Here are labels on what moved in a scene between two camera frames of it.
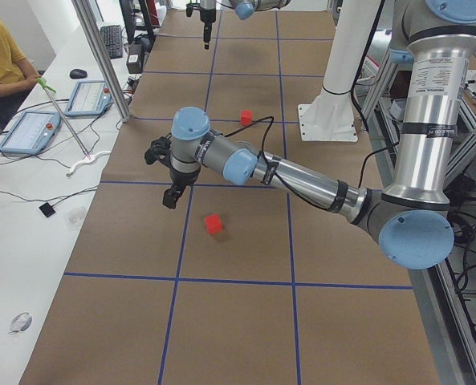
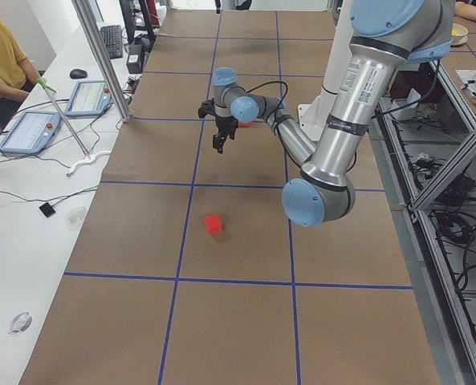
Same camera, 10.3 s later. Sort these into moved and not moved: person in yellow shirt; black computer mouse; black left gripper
Moved: black left gripper
Not moved: black computer mouse; person in yellow shirt
